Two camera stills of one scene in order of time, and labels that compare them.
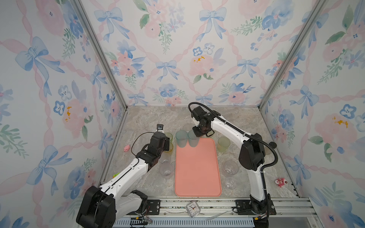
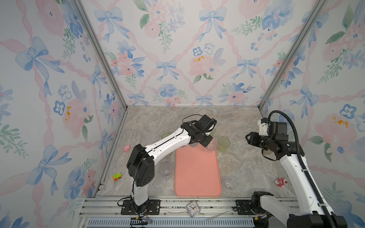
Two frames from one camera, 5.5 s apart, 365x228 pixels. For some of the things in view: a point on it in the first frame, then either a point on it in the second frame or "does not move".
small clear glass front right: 230,183 does not move
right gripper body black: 198,131 → 262,141
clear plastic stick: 217,215 does not move
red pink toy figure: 281,182 does not move
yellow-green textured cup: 224,142 does not move
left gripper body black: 165,147 → 206,140
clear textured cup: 230,167 → 212,146
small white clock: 193,208 does not move
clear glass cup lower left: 166,170 does not move
